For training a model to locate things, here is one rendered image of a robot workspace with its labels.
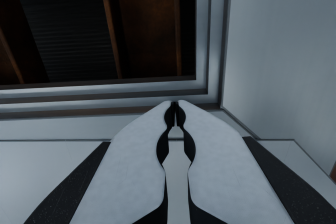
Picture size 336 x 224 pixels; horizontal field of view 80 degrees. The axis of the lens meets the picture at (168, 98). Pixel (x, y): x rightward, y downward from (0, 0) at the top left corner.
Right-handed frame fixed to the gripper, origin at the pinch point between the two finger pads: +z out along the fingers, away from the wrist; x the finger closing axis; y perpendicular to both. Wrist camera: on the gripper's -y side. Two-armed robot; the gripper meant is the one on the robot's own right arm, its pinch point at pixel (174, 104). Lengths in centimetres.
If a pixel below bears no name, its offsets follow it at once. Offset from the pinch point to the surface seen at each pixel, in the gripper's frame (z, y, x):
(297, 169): 0.6, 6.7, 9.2
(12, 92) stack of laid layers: 2.7, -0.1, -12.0
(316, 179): 0.6, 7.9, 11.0
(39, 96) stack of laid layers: 2.7, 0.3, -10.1
